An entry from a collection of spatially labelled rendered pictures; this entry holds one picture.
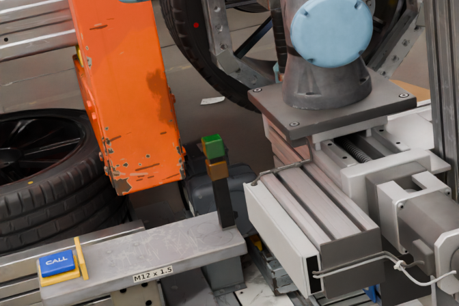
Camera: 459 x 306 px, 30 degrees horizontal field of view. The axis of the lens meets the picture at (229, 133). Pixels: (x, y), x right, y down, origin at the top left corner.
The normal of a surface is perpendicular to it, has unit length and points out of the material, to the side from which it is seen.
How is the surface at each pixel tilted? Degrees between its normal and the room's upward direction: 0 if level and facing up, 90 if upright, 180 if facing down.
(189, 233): 0
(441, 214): 0
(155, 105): 90
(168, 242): 0
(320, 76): 72
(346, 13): 98
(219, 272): 90
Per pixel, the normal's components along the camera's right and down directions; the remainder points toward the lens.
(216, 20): 0.26, 0.33
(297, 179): -0.16, -0.91
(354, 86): 0.50, -0.06
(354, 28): 0.04, 0.50
